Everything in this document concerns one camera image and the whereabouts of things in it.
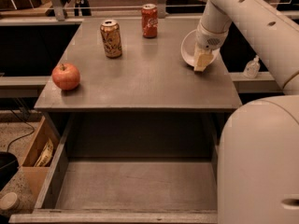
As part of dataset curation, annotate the orange soda can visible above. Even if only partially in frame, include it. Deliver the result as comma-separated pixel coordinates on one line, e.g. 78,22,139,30
141,4,158,38

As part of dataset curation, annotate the black round object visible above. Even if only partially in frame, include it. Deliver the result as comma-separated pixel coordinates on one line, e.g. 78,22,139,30
0,151,19,190

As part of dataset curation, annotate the wooden box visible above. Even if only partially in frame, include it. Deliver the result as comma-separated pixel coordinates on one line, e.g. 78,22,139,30
21,118,59,200

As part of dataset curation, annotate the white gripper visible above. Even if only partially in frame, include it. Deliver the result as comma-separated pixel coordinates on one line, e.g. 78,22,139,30
193,23,228,72

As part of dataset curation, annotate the snack bag in box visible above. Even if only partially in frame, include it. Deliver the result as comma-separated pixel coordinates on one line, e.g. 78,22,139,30
35,139,54,167

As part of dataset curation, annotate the red apple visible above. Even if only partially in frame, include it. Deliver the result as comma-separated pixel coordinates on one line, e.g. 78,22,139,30
51,63,80,91

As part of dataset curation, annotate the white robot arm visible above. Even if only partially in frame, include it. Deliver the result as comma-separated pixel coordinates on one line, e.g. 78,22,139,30
196,0,299,224

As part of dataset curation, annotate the open grey drawer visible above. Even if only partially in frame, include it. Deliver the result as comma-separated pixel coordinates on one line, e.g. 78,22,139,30
10,112,217,224

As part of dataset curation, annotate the gold soda can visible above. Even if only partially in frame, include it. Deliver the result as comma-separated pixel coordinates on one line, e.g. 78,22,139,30
100,19,122,58

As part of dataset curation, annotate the white bowl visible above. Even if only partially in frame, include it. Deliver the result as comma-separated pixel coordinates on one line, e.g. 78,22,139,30
180,30,220,67

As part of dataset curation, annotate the white lidded jar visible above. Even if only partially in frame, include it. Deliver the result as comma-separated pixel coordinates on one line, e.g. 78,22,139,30
0,192,21,216

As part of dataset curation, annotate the black cable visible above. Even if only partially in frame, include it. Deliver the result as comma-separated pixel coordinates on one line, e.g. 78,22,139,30
6,98,36,153

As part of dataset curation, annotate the clear sanitizer bottle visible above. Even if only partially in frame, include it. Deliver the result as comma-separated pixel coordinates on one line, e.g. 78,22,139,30
243,55,260,78

